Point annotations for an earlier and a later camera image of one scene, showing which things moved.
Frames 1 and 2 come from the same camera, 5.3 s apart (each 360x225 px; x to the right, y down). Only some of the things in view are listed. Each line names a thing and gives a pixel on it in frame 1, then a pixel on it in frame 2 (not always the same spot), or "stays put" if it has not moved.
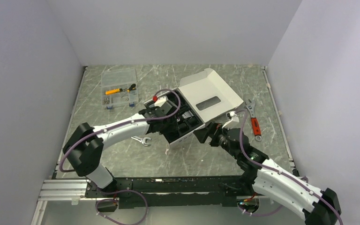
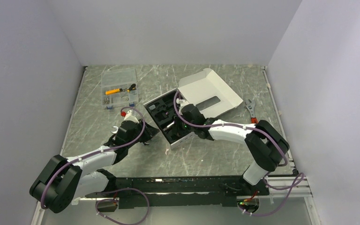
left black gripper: [173, 126] -> [149, 132]
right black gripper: [212, 130] -> [178, 120]
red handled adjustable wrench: [251, 105] stays put
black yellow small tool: [132, 87] stays put
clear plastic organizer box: [118, 87] stays put
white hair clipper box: [199, 98] stays put
